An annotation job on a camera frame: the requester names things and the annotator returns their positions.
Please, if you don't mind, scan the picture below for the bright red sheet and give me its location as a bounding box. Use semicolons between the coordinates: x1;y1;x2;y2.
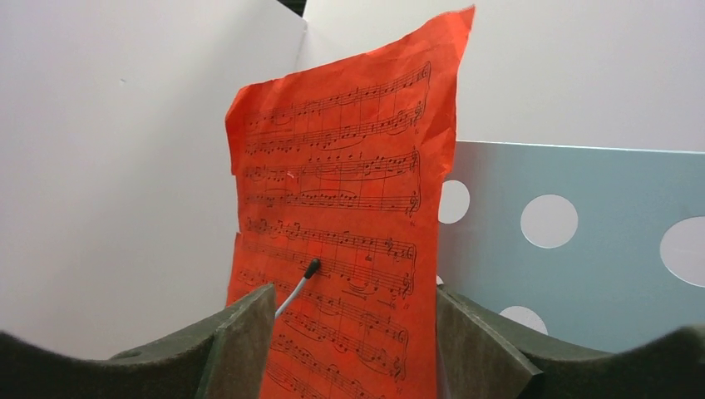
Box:
225;7;475;398

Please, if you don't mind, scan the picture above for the blue music stand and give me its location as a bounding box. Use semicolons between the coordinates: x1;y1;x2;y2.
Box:
436;142;704;350

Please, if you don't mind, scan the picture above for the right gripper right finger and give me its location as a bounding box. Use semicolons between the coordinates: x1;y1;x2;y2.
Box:
436;286;704;398

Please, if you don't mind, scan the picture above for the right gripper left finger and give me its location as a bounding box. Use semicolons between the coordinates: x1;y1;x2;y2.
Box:
1;284;276;398

